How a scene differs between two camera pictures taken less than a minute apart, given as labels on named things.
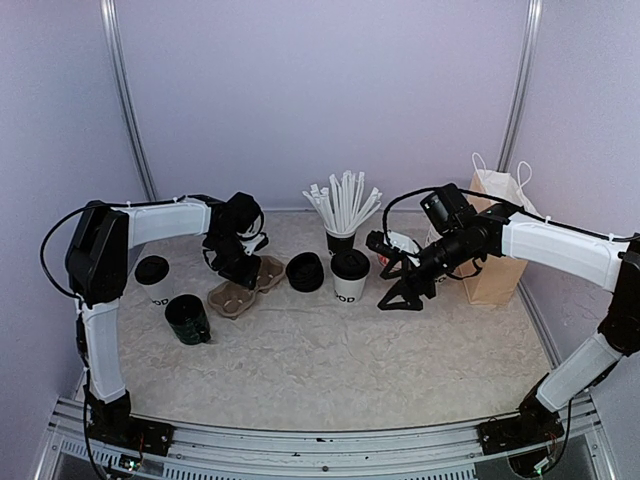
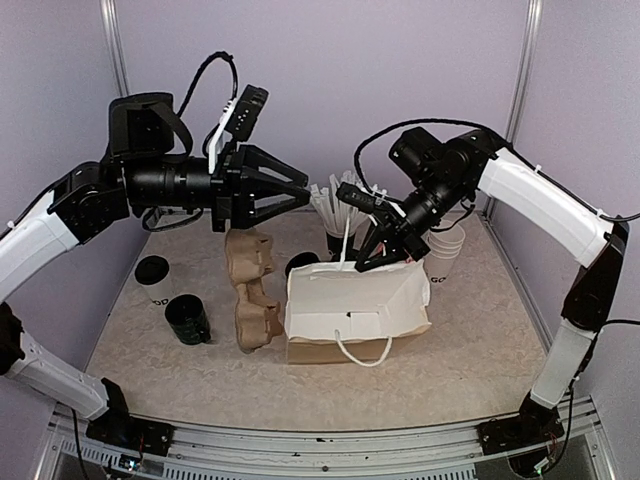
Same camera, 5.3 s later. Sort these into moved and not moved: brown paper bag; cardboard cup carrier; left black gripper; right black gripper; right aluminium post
Moved: brown paper bag; right black gripper; left black gripper; cardboard cup carrier
Not moved: right aluminium post
